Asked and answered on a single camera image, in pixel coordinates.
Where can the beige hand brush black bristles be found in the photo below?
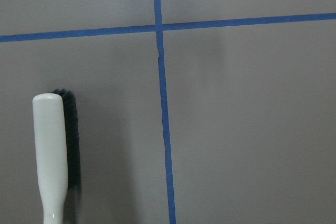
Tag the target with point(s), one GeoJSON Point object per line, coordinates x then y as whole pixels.
{"type": "Point", "coordinates": [57, 155]}

